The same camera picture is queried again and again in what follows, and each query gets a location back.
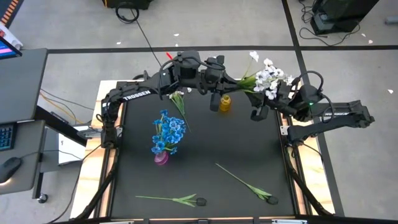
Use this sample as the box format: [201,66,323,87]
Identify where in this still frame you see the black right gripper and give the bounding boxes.
[248,82,301,110]

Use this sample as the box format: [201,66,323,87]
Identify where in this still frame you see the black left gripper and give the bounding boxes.
[201,55,248,94]

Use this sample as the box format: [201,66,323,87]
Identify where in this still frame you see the large white artificial flower bunch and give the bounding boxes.
[238,57,296,101]

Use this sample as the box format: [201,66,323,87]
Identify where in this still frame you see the cream artificial tulip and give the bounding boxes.
[241,50,260,82]

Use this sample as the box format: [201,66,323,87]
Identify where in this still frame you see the small white artificial flower bunch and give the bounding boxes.
[169,90,192,133]

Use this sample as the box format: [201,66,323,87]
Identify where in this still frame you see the blue artificial flower bunch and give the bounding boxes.
[150,108,187,156]

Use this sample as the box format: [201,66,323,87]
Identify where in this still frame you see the black artificial tulip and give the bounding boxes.
[215,162,279,206]
[135,193,208,208]

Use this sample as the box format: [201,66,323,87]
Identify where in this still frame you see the yellow glass vase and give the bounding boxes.
[219,95,233,113]

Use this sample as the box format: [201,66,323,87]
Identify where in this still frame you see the pink ribbed glass vase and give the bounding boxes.
[154,151,170,166]

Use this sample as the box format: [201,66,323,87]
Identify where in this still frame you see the large black equipment case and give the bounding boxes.
[310,0,381,35]

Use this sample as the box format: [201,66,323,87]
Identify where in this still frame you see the black floor equipment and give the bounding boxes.
[102,0,155,10]

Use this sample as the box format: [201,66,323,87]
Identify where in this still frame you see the light wooden base board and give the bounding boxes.
[70,79,336,220]

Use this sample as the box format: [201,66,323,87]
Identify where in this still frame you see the white paper box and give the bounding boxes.
[57,125,87,166]

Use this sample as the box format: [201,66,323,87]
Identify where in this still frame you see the black desk crossbar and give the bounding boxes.
[34,105,88,147]

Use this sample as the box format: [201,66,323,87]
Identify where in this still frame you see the grey low desk top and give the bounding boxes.
[0,119,47,195]

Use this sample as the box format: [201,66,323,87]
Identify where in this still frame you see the grey raised desk top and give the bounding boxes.
[0,48,48,124]

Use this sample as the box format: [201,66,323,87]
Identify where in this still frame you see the black desk leg with caster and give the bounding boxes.
[32,172,49,205]

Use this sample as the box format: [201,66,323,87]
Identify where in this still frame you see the computer monitor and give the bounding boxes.
[0,35,23,60]

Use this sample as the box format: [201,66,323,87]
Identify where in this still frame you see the black backlit keyboard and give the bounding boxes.
[0,123,18,152]

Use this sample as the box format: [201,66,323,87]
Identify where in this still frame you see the orange black striped mat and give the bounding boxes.
[0,0,25,28]

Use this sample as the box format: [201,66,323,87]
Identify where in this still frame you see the black computer mouse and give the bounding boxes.
[0,157,22,184]

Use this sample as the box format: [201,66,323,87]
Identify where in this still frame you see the black aluminium table frame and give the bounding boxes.
[73,79,343,224]

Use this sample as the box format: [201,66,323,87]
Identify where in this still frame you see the black coiled floor cable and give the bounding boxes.
[114,1,163,68]

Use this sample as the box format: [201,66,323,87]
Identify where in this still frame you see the silver metal bracket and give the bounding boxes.
[76,126,103,140]

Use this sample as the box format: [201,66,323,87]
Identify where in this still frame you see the orange floor cable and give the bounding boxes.
[39,91,86,125]

